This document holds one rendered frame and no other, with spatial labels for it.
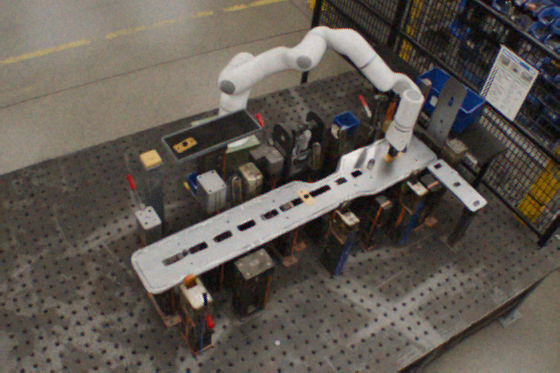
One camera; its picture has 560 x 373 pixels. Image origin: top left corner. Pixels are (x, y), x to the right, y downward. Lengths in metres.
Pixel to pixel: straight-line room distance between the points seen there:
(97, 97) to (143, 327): 2.33
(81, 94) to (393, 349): 2.91
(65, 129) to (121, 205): 1.52
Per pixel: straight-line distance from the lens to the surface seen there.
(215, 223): 2.02
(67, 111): 4.05
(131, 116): 3.93
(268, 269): 1.90
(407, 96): 2.16
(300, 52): 2.09
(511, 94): 2.57
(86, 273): 2.31
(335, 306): 2.24
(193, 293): 1.79
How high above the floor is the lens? 2.62
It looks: 47 degrees down
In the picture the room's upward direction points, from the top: 9 degrees clockwise
